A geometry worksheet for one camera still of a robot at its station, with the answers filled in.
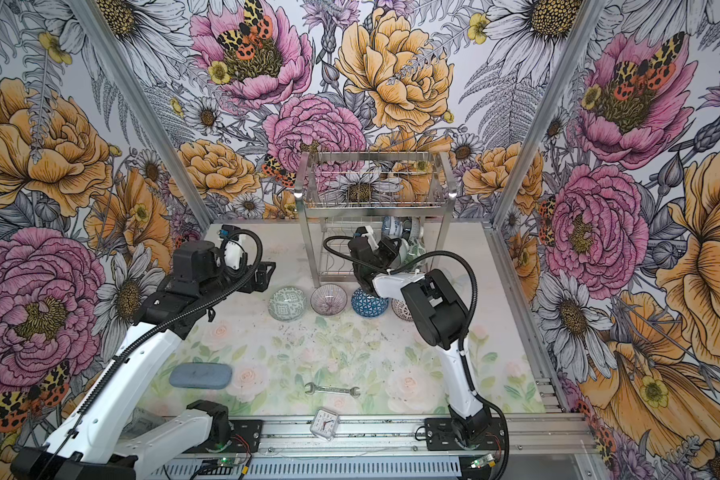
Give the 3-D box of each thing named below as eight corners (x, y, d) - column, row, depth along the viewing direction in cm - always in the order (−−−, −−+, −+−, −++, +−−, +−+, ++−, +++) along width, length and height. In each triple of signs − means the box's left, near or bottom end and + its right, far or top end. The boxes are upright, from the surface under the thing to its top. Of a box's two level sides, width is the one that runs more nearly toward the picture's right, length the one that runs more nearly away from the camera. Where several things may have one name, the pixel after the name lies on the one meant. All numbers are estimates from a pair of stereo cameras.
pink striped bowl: (310, 315, 97) (308, 308, 94) (314, 290, 103) (312, 283, 100) (346, 315, 97) (345, 308, 94) (348, 290, 103) (347, 283, 100)
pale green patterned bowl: (268, 321, 96) (265, 315, 93) (275, 293, 103) (272, 286, 100) (304, 321, 96) (301, 315, 93) (308, 293, 103) (306, 286, 100)
